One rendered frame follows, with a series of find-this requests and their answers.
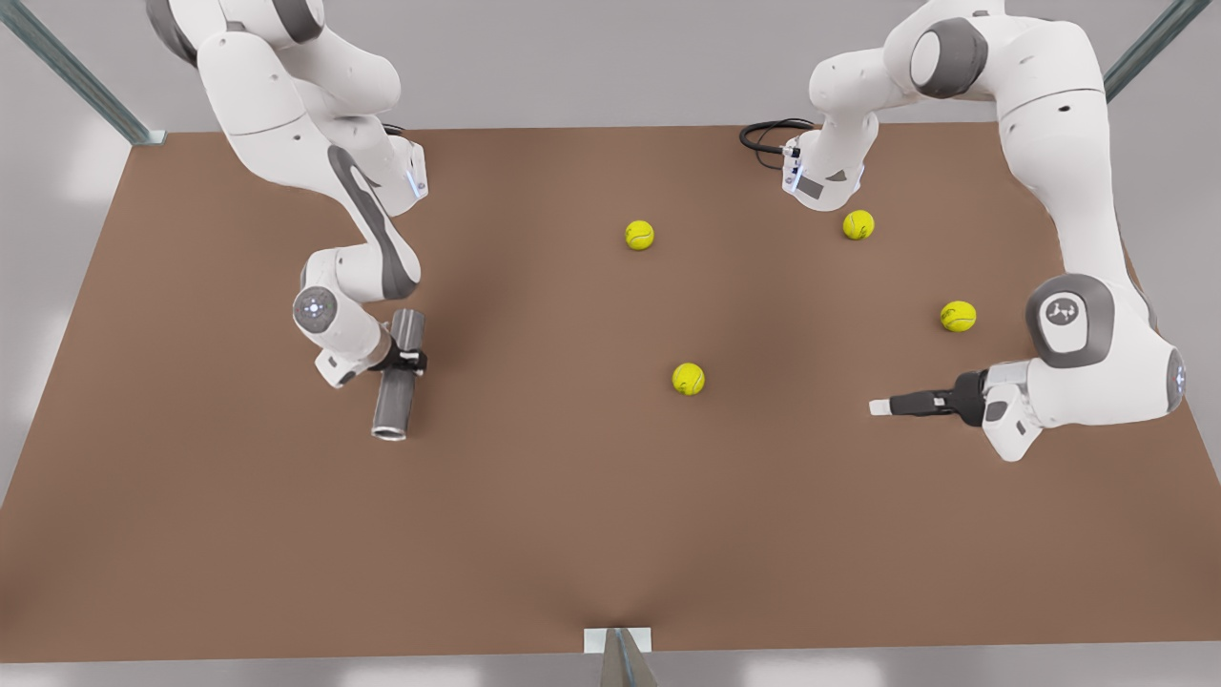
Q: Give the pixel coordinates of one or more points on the grey tennis ball tube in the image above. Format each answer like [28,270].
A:
[395,405]

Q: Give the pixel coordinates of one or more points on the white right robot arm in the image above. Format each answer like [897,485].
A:
[277,105]

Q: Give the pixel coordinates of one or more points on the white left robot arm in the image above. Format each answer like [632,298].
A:
[1059,114]

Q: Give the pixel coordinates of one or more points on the yellow tennis ball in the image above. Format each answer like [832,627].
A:
[688,379]
[858,224]
[639,235]
[958,316]

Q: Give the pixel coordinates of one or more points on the silver frame post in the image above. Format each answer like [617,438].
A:
[76,76]
[620,654]
[1149,43]

